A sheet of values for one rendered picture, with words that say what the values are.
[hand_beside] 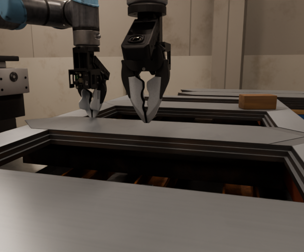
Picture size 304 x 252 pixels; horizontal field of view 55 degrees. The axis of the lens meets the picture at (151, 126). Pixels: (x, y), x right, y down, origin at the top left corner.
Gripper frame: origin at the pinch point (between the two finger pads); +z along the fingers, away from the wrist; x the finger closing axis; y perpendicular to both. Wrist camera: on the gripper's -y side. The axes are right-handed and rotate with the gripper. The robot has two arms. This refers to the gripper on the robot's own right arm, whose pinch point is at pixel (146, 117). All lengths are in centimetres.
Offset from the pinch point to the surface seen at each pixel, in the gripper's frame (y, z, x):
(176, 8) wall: 302, -71, 44
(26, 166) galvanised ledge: 25, 23, 48
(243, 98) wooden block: 56, 3, -21
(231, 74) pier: 266, 3, -21
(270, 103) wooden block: 58, 5, -30
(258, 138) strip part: 13.0, 6.5, -22.1
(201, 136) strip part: 11.7, 6.3, -9.8
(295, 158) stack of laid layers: 4.0, 7.6, -27.7
